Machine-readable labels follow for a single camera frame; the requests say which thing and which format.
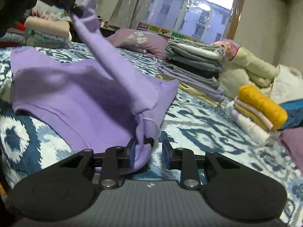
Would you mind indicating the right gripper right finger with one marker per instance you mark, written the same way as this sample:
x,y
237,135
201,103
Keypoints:
x,y
183,160

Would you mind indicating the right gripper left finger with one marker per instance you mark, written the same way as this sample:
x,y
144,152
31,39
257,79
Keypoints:
x,y
114,159

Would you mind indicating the purple hoodie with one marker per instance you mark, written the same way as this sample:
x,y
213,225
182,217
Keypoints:
x,y
96,103

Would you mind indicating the grey folded clothes stack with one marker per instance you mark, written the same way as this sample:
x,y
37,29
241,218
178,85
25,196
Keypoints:
x,y
197,68

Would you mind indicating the yellow and cream folded stack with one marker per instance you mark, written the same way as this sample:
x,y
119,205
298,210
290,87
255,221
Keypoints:
x,y
257,115

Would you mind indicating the purple quilt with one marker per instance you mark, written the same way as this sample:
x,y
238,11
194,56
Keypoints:
x,y
292,140

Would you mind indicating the pink floral pillow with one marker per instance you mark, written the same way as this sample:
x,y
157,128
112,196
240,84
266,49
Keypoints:
x,y
149,44

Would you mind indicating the blue jacket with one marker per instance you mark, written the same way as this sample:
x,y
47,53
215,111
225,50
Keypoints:
x,y
294,110

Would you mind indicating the colourful alphabet play mat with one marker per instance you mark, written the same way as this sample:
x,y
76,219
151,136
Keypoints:
x,y
165,33

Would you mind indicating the white quilted blanket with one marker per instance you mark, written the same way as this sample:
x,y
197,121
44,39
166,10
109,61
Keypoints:
x,y
287,85

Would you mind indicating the window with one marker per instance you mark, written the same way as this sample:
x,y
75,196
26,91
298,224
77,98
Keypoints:
x,y
205,20

